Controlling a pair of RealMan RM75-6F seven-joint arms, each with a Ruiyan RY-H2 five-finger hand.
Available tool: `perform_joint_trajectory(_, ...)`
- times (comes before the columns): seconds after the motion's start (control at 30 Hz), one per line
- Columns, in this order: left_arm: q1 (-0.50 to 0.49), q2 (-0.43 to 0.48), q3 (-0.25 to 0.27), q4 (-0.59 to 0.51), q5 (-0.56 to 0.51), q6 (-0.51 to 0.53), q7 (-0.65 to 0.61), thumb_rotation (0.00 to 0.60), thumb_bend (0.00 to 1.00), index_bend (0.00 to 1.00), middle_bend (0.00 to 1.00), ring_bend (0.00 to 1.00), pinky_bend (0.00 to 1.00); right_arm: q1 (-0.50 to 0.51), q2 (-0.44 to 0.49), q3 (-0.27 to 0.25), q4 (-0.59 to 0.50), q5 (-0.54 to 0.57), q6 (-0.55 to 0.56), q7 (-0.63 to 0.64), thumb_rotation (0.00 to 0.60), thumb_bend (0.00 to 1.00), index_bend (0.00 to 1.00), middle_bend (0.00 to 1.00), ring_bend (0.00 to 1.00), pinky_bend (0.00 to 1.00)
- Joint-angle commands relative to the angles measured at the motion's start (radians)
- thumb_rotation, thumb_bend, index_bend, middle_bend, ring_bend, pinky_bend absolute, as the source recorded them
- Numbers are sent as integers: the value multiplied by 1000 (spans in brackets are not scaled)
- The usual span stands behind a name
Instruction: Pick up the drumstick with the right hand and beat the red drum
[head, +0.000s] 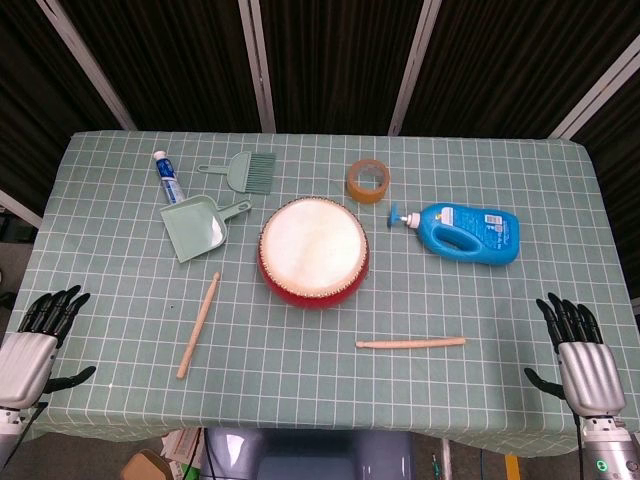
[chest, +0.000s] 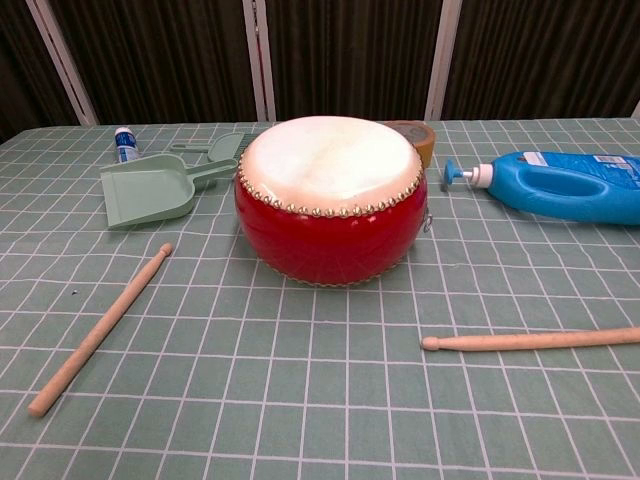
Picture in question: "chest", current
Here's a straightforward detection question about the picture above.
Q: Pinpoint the brown packing tape roll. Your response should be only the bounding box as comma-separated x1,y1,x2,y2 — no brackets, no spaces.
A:
383,119,437,169

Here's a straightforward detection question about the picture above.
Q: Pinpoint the green checked tablecloth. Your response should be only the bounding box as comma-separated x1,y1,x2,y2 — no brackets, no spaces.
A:
0,118,640,480

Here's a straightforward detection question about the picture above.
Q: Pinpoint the red drum with white skin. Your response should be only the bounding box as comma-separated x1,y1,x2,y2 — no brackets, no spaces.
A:
233,115,432,287

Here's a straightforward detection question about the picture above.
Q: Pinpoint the dark pleated curtain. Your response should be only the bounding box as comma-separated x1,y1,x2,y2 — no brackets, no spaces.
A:
0,0,640,144

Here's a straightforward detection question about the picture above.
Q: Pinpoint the green plastic hand brush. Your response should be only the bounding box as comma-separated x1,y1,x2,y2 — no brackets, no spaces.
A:
169,132,247,164

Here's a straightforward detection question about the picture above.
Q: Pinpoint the wooden drumstick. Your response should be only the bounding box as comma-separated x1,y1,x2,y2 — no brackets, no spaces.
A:
27,242,174,417
421,326,640,353

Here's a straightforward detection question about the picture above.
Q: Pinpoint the blue detergent pump bottle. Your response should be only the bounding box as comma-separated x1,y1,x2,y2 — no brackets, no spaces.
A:
441,151,640,226

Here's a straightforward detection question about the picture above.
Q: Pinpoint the blue and white tube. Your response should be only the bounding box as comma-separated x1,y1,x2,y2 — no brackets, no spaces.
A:
114,126,143,164

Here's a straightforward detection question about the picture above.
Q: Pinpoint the green plastic dustpan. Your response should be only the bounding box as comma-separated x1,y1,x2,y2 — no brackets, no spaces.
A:
99,153,240,231

